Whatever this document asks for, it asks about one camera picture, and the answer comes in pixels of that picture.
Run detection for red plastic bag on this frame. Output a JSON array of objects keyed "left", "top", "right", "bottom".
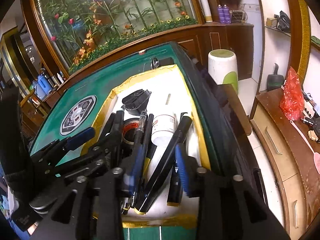
[{"left": 279, "top": 67, "right": 304, "bottom": 121}]

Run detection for black marker yellow end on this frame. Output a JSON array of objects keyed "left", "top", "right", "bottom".
[{"left": 135, "top": 114, "right": 193, "bottom": 215}]

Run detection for wooden side cabinet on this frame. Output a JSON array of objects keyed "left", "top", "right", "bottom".
[{"left": 250, "top": 88, "right": 319, "bottom": 239}]

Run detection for white pill bottle red label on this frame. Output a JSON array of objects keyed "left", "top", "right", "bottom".
[{"left": 151, "top": 113, "right": 176, "bottom": 146}]

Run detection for pink fly swatter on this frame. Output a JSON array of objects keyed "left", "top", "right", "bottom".
[{"left": 290, "top": 120, "right": 320, "bottom": 174}]

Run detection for flower glass partition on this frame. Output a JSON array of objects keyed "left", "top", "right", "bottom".
[{"left": 33, "top": 0, "right": 197, "bottom": 74}]

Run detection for blue thermos jug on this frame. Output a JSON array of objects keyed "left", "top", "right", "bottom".
[{"left": 37, "top": 74, "right": 53, "bottom": 95}]

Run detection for red white small chip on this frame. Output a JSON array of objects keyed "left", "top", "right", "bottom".
[{"left": 138, "top": 49, "right": 146, "bottom": 55}]

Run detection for black 05 gel pen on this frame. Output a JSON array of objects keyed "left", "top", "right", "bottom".
[{"left": 167, "top": 161, "right": 183, "bottom": 206}]

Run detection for black tape dispenser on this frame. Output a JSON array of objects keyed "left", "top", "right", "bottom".
[{"left": 121, "top": 89, "right": 151, "bottom": 116}]

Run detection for clear gel pen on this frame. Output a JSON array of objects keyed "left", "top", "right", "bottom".
[{"left": 130, "top": 111, "right": 148, "bottom": 208}]

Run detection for black electrical tape roll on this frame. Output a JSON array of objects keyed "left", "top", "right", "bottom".
[{"left": 123, "top": 118, "right": 139, "bottom": 146}]

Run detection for purple bottles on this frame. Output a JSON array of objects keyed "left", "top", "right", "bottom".
[{"left": 217, "top": 4, "right": 231, "bottom": 24}]

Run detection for yellow foam storage box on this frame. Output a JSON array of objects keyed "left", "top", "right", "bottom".
[{"left": 89, "top": 64, "right": 210, "bottom": 228}]

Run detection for round table centre panel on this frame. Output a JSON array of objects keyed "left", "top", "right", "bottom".
[{"left": 60, "top": 95, "right": 97, "bottom": 136}]

